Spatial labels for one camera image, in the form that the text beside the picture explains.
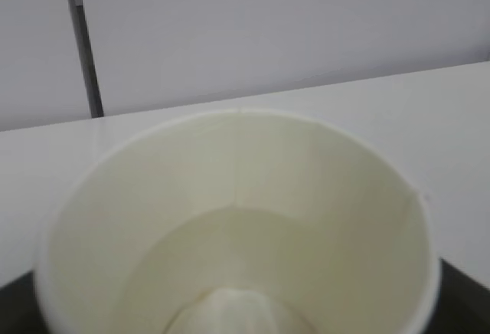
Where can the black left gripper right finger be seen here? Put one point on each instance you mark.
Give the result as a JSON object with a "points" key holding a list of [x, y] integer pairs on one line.
{"points": [[463, 304]]}

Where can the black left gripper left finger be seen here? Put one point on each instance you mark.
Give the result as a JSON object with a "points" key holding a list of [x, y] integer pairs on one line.
{"points": [[19, 311]]}

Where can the white paper cup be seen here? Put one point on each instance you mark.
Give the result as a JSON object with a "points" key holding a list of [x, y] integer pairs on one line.
{"points": [[239, 221]]}

